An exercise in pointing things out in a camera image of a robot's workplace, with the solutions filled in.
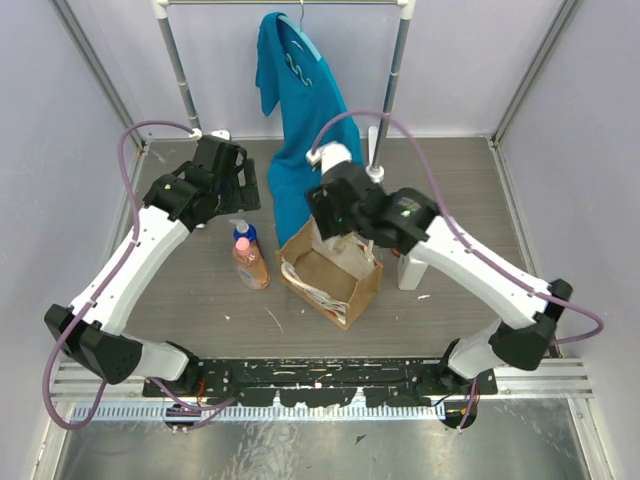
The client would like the blue orange pump bottle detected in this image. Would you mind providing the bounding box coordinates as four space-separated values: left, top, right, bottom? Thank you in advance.
229 218 259 247

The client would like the pink cap peach bottle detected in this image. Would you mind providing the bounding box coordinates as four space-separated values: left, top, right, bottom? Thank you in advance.
233 237 270 290

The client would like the white bottle grey cap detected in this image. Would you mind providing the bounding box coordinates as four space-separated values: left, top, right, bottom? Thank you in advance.
397 255 428 291

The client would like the white cap clear bottle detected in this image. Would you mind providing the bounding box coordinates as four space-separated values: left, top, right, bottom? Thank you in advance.
323 233 357 257

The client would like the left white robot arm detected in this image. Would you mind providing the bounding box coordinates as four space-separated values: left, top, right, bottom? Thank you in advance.
44 131 260 396

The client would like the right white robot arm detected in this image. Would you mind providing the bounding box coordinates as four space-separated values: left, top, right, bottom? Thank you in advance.
306 161 572 394

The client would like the teal t-shirt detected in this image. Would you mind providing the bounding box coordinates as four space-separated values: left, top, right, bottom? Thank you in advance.
255 12 347 245

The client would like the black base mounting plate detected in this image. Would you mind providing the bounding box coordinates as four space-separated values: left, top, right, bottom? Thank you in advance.
170 357 470 408

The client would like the clothes hanger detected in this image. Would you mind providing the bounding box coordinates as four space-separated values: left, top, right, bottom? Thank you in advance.
279 0 305 32

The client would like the metal clothes rack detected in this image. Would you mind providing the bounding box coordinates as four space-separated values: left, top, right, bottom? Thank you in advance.
151 0 416 182

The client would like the white slotted cable duct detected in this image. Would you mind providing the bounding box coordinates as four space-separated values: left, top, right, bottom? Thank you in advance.
93 401 446 423

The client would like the left aluminium frame post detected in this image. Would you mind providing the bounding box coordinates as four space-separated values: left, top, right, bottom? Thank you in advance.
48 0 134 127

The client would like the aluminium frame post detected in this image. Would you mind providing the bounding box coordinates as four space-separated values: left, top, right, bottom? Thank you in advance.
48 0 134 127
490 0 582 146

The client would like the aluminium front rail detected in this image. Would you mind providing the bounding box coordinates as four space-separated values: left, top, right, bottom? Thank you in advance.
51 358 594 401

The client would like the right aluminium frame post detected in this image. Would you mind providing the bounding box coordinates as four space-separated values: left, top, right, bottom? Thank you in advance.
490 0 582 146

